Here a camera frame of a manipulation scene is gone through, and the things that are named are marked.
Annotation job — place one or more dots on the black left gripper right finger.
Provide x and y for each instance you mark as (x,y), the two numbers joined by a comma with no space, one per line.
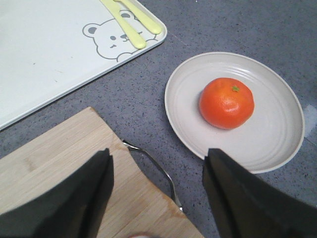
(244,206)

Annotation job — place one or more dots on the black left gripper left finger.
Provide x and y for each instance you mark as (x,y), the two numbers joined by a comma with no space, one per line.
(72,209)

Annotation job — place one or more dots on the beige round plate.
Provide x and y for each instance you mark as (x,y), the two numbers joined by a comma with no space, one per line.
(269,139)

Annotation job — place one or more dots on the orange mandarin fruit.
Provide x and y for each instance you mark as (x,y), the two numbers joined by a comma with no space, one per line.
(226,103)

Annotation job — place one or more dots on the white bear-print tray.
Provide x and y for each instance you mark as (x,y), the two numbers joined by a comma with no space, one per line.
(49,48)

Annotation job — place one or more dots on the wooden cutting board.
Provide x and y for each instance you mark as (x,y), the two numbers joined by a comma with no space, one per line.
(136,206)

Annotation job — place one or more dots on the yellow plastic utensil right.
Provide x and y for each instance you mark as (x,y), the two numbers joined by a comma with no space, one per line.
(147,22)

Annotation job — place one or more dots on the yellow plastic utensil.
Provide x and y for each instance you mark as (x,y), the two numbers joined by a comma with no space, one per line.
(147,22)
(136,40)

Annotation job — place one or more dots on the yellow plastic utensil left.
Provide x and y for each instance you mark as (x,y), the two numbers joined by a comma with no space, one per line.
(136,40)

